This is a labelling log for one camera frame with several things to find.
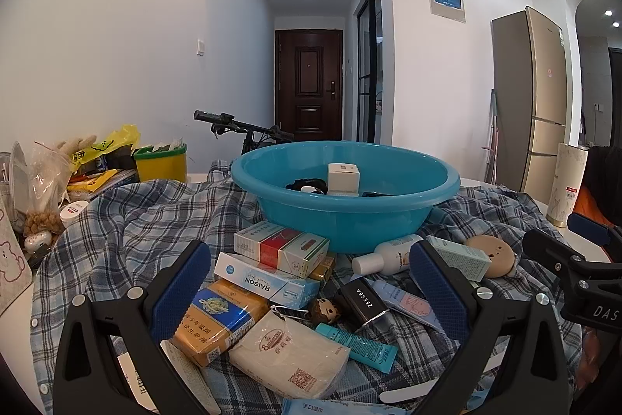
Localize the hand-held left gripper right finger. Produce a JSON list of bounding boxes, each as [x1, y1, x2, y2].
[[408, 241, 571, 415]]

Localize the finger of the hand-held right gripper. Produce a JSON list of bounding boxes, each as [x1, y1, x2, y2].
[[522, 228, 589, 282], [568, 212, 622, 250]]

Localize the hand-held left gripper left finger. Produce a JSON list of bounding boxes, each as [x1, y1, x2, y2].
[[52, 240, 229, 415]]

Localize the pale teal carton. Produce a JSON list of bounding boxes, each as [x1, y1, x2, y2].
[[426, 235, 493, 282]]

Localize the white lotion bottle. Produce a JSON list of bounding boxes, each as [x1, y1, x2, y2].
[[351, 234, 425, 276]]

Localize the black cosmetic box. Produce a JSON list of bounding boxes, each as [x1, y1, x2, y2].
[[339, 275, 390, 329]]

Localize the light blue cigarette box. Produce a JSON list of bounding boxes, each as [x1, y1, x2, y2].
[[214, 252, 320, 310]]

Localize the blue plastic basin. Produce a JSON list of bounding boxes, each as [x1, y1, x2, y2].
[[231, 141, 461, 254]]

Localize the orange cloth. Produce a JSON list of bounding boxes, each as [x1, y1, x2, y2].
[[573, 186, 615, 231]]

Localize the pink and blue tube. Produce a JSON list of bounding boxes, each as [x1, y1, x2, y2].
[[373, 280, 445, 333]]

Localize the white cylindrical tumbler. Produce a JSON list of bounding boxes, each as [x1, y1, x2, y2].
[[545, 143, 590, 228]]

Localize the orange and blue cigarette pack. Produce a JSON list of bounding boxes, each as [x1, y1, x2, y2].
[[173, 278, 269, 368]]

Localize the beige round compact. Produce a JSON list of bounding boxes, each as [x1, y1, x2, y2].
[[463, 234, 518, 278]]

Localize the dark cloth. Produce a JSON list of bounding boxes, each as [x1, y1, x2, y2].
[[580, 146, 622, 221]]

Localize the blue plaid cloth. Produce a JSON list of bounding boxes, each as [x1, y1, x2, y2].
[[30, 159, 591, 415]]

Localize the white paper booklet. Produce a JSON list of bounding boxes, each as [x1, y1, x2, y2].
[[117, 340, 222, 415]]

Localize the red and white cigarette box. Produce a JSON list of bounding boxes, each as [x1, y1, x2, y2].
[[234, 221, 330, 278]]

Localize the teal cream tube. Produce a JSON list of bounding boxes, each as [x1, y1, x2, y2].
[[315, 322, 399, 373]]

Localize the white flat stick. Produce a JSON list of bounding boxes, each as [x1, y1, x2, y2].
[[379, 383, 445, 403]]

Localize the gold box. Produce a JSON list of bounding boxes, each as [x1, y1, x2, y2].
[[308, 257, 337, 282]]

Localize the yellow bin with green rim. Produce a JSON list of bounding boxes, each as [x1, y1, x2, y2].
[[133, 144, 188, 183]]

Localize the white tissue pack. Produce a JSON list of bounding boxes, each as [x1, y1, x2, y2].
[[228, 309, 351, 400]]

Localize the gold refrigerator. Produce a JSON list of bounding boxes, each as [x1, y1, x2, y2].
[[491, 5, 569, 202]]

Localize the white jar with red label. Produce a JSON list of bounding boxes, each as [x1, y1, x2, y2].
[[59, 201, 89, 228]]

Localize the stack of yellow books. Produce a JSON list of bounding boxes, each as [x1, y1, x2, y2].
[[65, 168, 139, 202]]

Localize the white cube box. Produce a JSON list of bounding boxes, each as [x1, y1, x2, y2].
[[327, 163, 361, 194]]

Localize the small white case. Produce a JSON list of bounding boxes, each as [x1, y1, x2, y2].
[[23, 230, 52, 256]]

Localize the black soft item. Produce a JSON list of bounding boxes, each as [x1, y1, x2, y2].
[[285, 177, 328, 196]]

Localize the yellow plastic bag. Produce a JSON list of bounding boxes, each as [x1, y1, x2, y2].
[[70, 124, 142, 173]]

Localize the light blue wet wipes pack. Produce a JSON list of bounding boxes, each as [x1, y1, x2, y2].
[[281, 398, 390, 415]]

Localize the bear print pouch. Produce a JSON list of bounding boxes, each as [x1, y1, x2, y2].
[[0, 191, 35, 316]]

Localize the clear plastic bag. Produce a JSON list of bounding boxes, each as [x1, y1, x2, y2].
[[10, 140, 73, 231]]

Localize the beige plush toy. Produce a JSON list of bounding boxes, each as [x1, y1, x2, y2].
[[54, 134, 98, 158]]

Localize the black-framed glass door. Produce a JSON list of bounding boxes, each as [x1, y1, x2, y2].
[[356, 0, 382, 144]]

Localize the dark brown entrance door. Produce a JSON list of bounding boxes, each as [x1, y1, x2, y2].
[[275, 29, 344, 142]]

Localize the brown-haired figurine keychain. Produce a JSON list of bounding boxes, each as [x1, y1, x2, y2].
[[306, 297, 341, 324]]

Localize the mop handles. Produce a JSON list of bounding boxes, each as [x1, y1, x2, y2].
[[481, 89, 501, 185]]

